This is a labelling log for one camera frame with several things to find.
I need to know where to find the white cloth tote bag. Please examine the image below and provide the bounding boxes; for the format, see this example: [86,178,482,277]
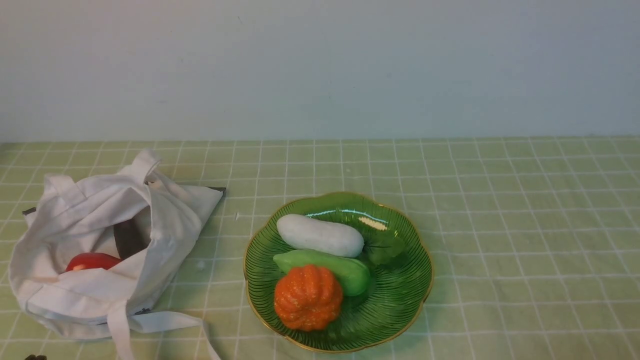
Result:
[7,149,224,360]

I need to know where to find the white radish vegetable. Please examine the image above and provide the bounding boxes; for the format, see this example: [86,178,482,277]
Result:
[276,214,365,258]

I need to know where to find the green glass plate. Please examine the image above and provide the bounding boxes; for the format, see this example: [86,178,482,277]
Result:
[243,191,434,354]

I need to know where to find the green cucumber vegetable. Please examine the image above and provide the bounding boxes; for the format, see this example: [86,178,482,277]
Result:
[272,249,371,297]

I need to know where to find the orange pumpkin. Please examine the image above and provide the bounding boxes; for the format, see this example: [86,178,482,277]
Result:
[274,264,345,332]

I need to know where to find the green checkered tablecloth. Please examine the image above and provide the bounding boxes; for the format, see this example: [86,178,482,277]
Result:
[0,136,640,360]

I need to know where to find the red tomato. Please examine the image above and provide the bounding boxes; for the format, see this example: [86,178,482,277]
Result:
[65,252,122,272]

